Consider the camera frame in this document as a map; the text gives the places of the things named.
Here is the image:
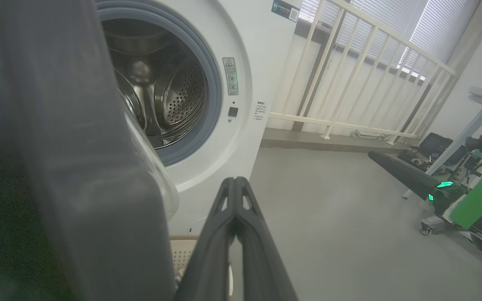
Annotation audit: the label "white front-load washing machine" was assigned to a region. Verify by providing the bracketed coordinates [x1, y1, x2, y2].
[95, 0, 304, 237]

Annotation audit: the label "black equipment case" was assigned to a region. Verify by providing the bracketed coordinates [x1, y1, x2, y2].
[400, 133, 468, 172]

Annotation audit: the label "dark QR code sticker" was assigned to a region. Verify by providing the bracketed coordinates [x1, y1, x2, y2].
[271, 0, 300, 23]

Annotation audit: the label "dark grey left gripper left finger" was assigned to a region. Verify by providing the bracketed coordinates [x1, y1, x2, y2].
[174, 177, 237, 301]

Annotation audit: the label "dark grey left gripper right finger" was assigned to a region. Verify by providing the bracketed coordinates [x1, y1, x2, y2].
[236, 177, 299, 301]

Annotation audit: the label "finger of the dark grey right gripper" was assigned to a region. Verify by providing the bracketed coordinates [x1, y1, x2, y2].
[368, 150, 441, 201]

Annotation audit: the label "black glass washing machine door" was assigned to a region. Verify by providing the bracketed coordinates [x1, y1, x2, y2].
[0, 0, 179, 301]

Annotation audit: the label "white metal railing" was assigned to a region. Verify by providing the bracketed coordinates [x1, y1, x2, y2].
[266, 0, 458, 145]

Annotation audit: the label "grey warning sticker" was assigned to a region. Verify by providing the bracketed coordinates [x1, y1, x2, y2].
[223, 57, 239, 96]

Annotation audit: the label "white window blinds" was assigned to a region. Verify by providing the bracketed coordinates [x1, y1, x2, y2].
[300, 0, 481, 81]

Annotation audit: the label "cream perforated laundry basket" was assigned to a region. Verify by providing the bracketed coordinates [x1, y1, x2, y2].
[169, 235, 234, 301]

